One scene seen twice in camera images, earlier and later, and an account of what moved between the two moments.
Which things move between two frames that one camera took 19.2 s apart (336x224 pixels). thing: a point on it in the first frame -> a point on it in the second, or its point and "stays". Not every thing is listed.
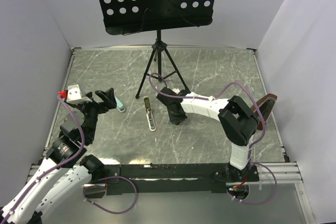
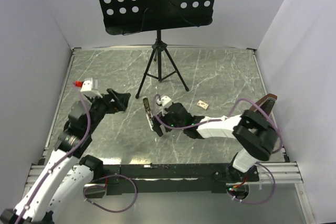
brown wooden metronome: [265, 105] stays
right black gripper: [174, 120] -> [157, 128]
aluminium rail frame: [286, 173] stays
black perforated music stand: [135, 2] stays
